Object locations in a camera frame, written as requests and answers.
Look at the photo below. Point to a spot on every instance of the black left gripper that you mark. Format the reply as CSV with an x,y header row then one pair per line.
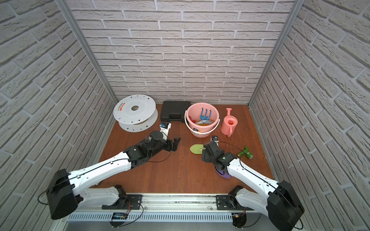
x,y
170,144

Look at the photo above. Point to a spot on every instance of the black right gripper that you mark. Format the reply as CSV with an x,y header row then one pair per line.
x,y
204,156

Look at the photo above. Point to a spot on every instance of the pink watering can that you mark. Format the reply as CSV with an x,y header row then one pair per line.
x,y
229,123

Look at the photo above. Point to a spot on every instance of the pink plastic bucket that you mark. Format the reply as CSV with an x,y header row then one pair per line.
x,y
195,111

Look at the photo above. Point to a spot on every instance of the blue rake yellow handle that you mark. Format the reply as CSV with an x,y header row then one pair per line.
x,y
205,116

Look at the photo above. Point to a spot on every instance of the red shovel wooden handle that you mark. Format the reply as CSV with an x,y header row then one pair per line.
x,y
192,120

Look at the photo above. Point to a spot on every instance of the light blue trowel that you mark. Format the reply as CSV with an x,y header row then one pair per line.
x,y
201,122

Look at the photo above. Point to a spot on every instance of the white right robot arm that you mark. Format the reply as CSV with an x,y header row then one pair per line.
x,y
276,200

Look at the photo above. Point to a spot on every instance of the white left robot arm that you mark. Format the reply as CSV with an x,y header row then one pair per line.
x,y
65,192

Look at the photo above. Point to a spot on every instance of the black plastic tool case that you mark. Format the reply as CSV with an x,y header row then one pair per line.
x,y
174,110

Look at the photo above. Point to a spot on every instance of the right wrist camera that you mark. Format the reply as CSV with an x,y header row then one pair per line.
x,y
214,138

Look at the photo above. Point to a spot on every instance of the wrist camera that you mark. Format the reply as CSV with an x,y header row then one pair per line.
x,y
164,129
214,138

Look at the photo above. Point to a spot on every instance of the green trowel wooden handle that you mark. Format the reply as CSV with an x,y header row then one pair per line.
x,y
197,149

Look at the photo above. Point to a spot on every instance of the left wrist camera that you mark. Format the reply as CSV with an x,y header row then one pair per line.
x,y
164,129

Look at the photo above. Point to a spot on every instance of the purple trowel pink handle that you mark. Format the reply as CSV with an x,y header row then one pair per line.
x,y
223,174

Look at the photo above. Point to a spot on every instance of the green hose connector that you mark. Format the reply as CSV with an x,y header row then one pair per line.
x,y
245,153

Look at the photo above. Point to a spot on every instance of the white cable spool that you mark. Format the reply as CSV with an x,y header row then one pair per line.
x,y
136,113

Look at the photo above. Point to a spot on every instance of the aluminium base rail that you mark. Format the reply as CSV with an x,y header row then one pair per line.
x,y
156,207

